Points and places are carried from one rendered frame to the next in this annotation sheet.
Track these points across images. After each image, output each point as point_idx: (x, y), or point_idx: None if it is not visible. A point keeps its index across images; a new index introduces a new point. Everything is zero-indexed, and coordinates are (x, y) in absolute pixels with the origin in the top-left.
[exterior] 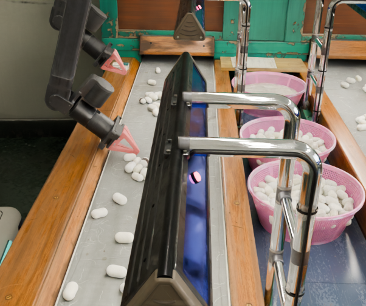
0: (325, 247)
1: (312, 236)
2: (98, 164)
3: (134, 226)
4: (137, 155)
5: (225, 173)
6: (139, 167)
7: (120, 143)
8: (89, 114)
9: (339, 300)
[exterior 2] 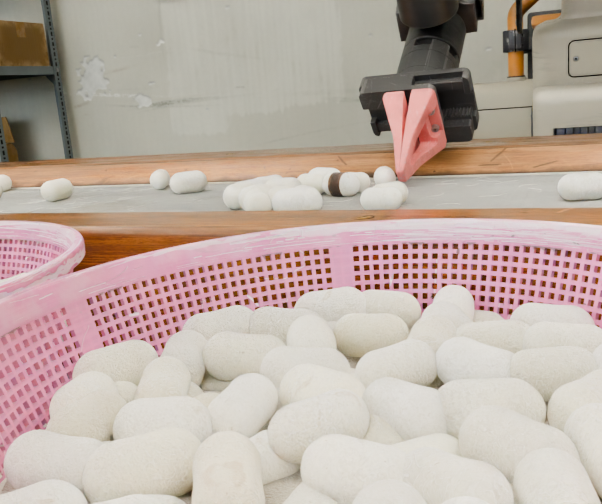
0: None
1: None
2: (359, 167)
3: (90, 201)
4: (411, 190)
5: (124, 212)
6: (302, 178)
7: (430, 148)
8: (405, 42)
9: None
